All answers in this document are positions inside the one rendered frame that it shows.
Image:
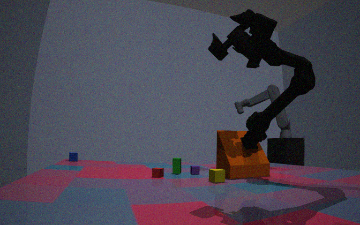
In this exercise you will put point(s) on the green block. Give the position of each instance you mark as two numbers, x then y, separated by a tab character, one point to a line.
176	161
176	169

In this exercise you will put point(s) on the yellow cube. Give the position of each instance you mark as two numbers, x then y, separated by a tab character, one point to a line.
216	175

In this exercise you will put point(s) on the small purple cube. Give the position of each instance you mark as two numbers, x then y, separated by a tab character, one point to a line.
194	169

